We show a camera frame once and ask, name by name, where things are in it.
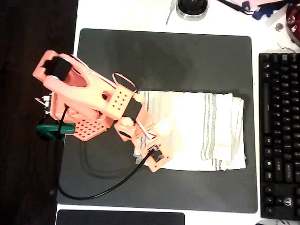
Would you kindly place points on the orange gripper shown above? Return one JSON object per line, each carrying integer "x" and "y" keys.
{"x": 146, "y": 138}

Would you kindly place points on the white striped towel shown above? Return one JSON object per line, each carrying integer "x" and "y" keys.
{"x": 187, "y": 140}

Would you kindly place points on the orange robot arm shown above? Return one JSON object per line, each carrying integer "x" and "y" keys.
{"x": 77, "y": 89}

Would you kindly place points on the dark grey desk mat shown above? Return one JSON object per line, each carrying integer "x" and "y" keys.
{"x": 140, "y": 58}

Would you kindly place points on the black tablet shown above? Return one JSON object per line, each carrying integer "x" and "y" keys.
{"x": 117, "y": 219}

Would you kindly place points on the green table clamp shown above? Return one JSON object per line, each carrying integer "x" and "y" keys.
{"x": 49, "y": 128}

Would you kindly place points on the black keyboard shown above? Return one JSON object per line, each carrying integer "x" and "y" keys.
{"x": 281, "y": 140}

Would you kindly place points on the round black silver-rimmed object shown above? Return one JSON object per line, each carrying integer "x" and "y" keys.
{"x": 192, "y": 7}

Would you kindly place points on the white black patterned object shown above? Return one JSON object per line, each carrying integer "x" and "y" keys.
{"x": 272, "y": 222}

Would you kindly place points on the small blue plastic piece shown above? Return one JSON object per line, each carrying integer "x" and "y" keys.
{"x": 246, "y": 4}

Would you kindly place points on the large blue plastic piece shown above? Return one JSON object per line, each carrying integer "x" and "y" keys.
{"x": 261, "y": 12}

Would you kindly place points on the small round grey coin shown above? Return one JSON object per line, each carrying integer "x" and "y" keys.
{"x": 279, "y": 27}

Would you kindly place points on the pink paper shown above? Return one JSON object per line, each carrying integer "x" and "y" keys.
{"x": 264, "y": 2}

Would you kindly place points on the dark red bowl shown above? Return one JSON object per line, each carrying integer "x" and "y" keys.
{"x": 294, "y": 25}

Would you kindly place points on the orange camera mount with board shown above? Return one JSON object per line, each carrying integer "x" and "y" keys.
{"x": 154, "y": 167}

